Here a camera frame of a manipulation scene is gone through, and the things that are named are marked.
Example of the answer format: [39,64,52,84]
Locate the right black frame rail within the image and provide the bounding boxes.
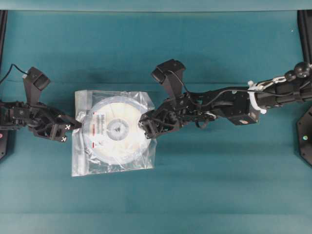
[297,10,312,63]

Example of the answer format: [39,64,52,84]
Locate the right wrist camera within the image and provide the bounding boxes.
[151,59,186,98]

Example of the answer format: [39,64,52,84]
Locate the black left camera cable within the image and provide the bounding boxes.
[0,63,28,83]

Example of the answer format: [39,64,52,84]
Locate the clear plastic zip bag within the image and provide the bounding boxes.
[71,90,157,177]

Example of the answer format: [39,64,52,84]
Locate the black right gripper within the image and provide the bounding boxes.
[139,96,195,139]

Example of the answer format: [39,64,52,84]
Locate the black right camera cable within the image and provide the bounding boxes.
[168,70,266,105]

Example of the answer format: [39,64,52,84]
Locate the left black frame rail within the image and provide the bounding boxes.
[0,10,8,63]

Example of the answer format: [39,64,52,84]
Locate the white component reel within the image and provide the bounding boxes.
[82,96,151,165]

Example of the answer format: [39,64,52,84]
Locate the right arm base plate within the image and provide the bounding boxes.
[296,107,312,166]

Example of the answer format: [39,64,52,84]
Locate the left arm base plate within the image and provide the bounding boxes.
[0,130,16,161]

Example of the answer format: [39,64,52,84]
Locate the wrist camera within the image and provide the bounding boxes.
[23,67,51,106]
[151,59,186,98]

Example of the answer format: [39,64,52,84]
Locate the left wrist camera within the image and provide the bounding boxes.
[23,67,51,106]

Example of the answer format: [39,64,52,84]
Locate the black frame rail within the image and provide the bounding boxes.
[297,10,312,63]
[0,10,8,63]

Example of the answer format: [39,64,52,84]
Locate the black camera cable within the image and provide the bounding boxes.
[0,63,28,83]
[168,70,266,105]

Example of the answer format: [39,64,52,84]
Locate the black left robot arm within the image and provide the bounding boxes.
[0,101,82,142]

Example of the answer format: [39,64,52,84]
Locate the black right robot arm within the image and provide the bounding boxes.
[138,59,312,139]

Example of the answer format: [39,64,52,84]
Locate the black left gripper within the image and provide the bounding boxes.
[14,102,82,142]

